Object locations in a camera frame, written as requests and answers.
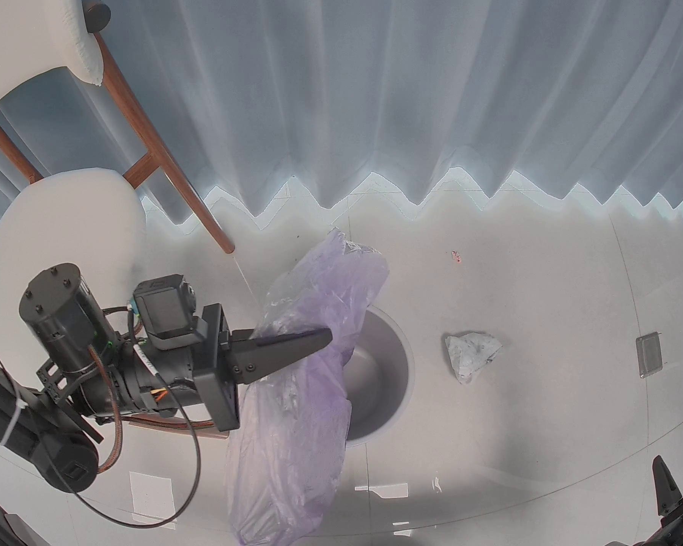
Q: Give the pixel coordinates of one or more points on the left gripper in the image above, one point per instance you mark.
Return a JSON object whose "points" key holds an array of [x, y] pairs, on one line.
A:
{"points": [[216, 384]]}

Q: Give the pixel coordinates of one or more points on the purple plastic bag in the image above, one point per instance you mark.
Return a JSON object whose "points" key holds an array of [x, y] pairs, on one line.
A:
{"points": [[296, 418]]}

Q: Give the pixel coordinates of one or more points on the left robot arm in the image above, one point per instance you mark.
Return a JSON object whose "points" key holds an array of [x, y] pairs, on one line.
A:
{"points": [[57, 305]]}

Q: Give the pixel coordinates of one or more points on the white trash bin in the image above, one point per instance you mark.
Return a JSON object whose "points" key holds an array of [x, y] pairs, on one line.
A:
{"points": [[387, 373]]}

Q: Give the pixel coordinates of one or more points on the crumpled white paper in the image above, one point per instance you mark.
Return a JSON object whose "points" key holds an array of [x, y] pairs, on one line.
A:
{"points": [[469, 353]]}

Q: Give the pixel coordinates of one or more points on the white wooden-legged chair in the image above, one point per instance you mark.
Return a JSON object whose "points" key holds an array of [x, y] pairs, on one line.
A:
{"points": [[62, 225]]}

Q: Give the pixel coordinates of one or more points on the pale blue curtain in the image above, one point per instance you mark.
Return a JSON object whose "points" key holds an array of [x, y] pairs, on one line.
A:
{"points": [[432, 49]]}

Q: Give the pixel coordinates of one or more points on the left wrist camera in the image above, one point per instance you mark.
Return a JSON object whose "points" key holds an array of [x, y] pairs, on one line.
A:
{"points": [[165, 305]]}

